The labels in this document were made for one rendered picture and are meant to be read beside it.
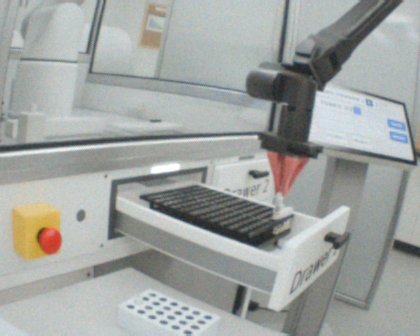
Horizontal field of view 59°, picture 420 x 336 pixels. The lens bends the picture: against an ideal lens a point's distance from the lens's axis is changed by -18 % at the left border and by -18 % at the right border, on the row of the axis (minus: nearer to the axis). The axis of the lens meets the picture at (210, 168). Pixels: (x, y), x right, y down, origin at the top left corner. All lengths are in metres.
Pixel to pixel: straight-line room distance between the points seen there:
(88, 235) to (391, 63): 1.95
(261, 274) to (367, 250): 1.86
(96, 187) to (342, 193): 1.11
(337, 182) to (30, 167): 1.23
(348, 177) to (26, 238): 1.29
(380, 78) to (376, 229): 0.85
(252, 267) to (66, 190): 0.30
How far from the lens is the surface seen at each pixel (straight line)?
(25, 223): 0.59
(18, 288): 0.70
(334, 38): 0.76
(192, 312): 0.62
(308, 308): 1.82
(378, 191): 2.37
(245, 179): 1.09
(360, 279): 2.51
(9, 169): 0.60
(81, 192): 0.70
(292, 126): 0.71
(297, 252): 0.58
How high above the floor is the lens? 1.12
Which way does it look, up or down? 11 degrees down
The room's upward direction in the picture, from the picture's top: 9 degrees clockwise
